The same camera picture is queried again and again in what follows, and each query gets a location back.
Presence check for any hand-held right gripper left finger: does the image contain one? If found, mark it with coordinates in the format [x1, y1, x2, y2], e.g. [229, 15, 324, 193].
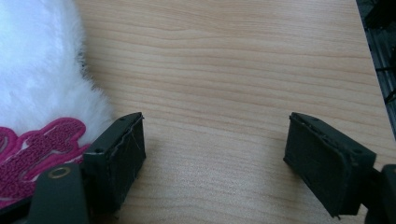
[81, 111, 147, 217]

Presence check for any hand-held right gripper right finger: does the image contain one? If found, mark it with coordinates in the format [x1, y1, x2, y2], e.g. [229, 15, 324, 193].
[282, 111, 377, 218]

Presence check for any white fluffy plush item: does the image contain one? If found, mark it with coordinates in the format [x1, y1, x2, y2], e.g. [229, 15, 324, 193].
[0, 0, 117, 209]

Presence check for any black metal stand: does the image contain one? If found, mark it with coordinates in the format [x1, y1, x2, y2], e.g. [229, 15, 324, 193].
[355, 0, 396, 139]

